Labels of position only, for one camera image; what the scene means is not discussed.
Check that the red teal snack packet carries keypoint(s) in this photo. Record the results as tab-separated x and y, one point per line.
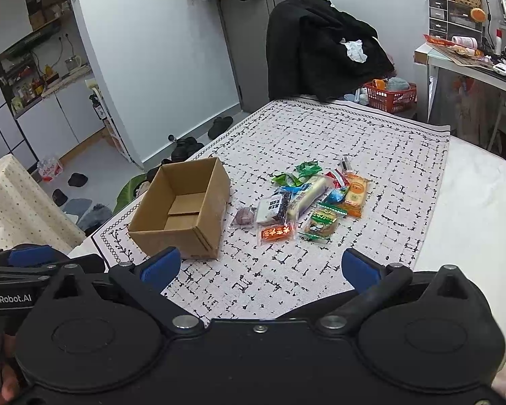
338	178

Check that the white kitchen cabinet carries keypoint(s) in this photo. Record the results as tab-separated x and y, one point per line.
53	125

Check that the grey door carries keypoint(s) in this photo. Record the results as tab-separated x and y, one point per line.
245	26

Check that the orange red snack packet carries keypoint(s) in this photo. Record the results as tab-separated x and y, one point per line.
277	232

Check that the green candy packet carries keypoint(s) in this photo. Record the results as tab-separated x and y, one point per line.
288	180
308	169

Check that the orange cracker packet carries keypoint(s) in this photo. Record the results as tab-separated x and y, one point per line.
355	197

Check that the blue green snack packet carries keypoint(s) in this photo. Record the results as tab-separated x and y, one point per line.
309	192

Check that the grey drawer organizer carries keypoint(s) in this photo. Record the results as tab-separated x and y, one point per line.
448	19

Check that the pile of black shoes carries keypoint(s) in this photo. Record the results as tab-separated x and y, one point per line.
185	148

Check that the grey fluffy rug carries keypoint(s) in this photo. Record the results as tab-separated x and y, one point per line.
94	219

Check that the dotted cream cloth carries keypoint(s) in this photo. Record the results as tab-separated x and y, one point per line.
28	215

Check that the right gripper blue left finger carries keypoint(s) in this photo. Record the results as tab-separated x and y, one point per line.
144	284

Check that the small clear black packet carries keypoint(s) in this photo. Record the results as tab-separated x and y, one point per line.
346	166

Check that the white desk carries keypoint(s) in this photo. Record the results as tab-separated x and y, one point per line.
428	62

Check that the black jacket on chair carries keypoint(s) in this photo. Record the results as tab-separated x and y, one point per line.
314	49

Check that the black slipper by door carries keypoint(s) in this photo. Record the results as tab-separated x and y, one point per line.
219	126

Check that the green leaf floor rug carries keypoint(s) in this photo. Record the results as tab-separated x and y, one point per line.
129	192

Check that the brown cardboard box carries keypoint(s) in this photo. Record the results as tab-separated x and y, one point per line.
184	208

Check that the white black patterned blanket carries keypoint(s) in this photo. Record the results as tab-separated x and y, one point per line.
403	160

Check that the long white cake packet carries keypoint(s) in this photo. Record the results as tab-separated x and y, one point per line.
295	209

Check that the black white snack packet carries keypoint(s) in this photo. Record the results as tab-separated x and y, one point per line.
273	209

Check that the water bottle pack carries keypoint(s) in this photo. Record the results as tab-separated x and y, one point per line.
49	168

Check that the person's left hand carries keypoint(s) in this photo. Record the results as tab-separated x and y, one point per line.
10	387

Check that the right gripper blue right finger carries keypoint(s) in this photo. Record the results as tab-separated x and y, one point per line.
375	286

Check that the purple snack packet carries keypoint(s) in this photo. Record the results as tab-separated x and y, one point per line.
245	218

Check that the red plastic basket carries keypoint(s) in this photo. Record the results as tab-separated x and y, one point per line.
391	101

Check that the green biscuit packet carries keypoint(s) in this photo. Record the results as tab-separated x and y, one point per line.
322	223

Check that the black slipper on floor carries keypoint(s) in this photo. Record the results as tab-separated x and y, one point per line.
77	180

